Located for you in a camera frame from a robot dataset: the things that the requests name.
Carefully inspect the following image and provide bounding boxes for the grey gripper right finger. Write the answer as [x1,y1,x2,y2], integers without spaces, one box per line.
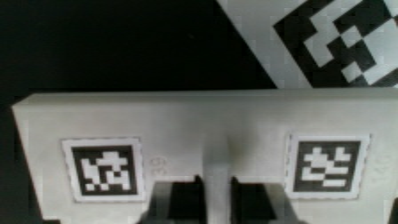
[228,177,307,224]

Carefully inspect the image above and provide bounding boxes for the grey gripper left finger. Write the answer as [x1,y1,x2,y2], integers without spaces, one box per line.
[136,176,205,224]

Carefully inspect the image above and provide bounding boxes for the white cabinet door panel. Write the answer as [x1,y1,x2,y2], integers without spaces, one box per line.
[12,88,398,224]

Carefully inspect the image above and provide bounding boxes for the white marker sheet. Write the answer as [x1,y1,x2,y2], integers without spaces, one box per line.
[216,0,398,88]

